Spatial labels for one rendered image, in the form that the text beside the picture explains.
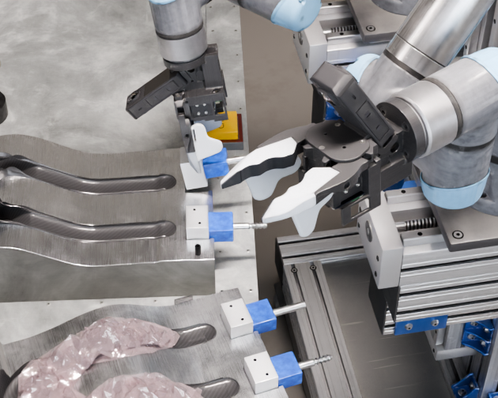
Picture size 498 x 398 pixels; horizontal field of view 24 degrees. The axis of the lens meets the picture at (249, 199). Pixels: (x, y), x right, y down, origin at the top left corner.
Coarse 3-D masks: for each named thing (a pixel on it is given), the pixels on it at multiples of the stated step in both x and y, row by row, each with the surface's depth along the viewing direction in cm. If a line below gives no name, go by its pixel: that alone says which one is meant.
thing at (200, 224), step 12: (192, 216) 185; (204, 216) 185; (216, 216) 187; (228, 216) 187; (192, 228) 184; (204, 228) 184; (216, 228) 185; (228, 228) 185; (240, 228) 187; (252, 228) 187; (264, 228) 187; (216, 240) 186; (228, 240) 186
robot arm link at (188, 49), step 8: (200, 32) 175; (160, 40) 175; (168, 40) 174; (176, 40) 174; (184, 40) 174; (192, 40) 174; (200, 40) 176; (160, 48) 177; (168, 48) 175; (176, 48) 175; (184, 48) 175; (192, 48) 175; (200, 48) 176; (168, 56) 176; (176, 56) 176; (184, 56) 175; (192, 56) 176
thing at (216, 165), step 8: (184, 152) 192; (224, 152) 192; (184, 160) 190; (200, 160) 189; (208, 160) 191; (216, 160) 191; (224, 160) 190; (232, 160) 192; (240, 160) 192; (184, 168) 190; (192, 168) 190; (208, 168) 191; (216, 168) 191; (224, 168) 191; (184, 176) 191; (192, 176) 191; (200, 176) 191; (208, 176) 192; (216, 176) 192; (192, 184) 192; (200, 184) 192
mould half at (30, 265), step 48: (0, 144) 195; (48, 144) 197; (0, 192) 187; (48, 192) 190; (0, 240) 179; (48, 240) 183; (144, 240) 186; (192, 240) 185; (0, 288) 185; (48, 288) 186; (96, 288) 186; (144, 288) 187; (192, 288) 187
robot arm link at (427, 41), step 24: (432, 0) 135; (456, 0) 134; (480, 0) 134; (408, 24) 137; (432, 24) 135; (456, 24) 135; (408, 48) 136; (432, 48) 135; (456, 48) 137; (360, 72) 139; (384, 72) 137; (408, 72) 136; (432, 72) 137; (384, 96) 137
